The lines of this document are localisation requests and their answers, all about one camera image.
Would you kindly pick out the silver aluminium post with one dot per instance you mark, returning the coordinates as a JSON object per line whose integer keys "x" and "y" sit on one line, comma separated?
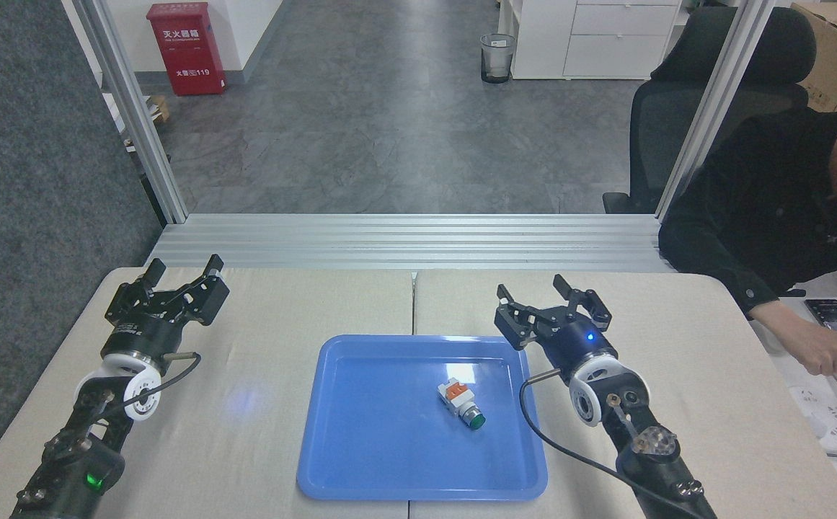
{"x": 714, "y": 108}
{"x": 137, "y": 115}

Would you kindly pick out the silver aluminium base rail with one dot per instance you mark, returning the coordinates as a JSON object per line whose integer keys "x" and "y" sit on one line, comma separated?
{"x": 404, "y": 241}

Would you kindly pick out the small cardboard box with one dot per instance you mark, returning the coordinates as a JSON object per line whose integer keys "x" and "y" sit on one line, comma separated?
{"x": 160, "y": 108}

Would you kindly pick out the red fire extinguisher box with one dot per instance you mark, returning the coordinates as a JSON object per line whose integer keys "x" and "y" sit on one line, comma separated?
{"x": 187, "y": 47}

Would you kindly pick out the person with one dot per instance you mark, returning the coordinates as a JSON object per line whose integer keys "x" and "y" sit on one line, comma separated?
{"x": 764, "y": 209}

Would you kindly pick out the person's hand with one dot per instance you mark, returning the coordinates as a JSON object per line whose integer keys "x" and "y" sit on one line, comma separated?
{"x": 825, "y": 353}

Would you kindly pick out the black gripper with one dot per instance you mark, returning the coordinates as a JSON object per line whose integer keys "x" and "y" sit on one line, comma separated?
{"x": 577, "y": 347}
{"x": 140, "y": 337}

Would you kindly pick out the black office chair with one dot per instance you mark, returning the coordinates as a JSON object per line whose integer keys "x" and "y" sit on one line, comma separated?
{"x": 667, "y": 122}

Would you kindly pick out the white drawer cabinet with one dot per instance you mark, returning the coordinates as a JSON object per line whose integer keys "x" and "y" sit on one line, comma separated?
{"x": 591, "y": 40}

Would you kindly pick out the white power strip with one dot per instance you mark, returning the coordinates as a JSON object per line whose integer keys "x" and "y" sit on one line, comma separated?
{"x": 825, "y": 418}

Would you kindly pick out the dark grey partition panel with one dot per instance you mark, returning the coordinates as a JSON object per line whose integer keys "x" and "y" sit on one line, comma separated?
{"x": 29, "y": 216}

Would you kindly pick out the green push button switch part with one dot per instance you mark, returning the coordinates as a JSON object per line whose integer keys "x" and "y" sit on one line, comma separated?
{"x": 461, "y": 404}

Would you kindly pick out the blue plastic tray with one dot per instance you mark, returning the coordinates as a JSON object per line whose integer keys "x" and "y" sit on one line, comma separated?
{"x": 422, "y": 425}

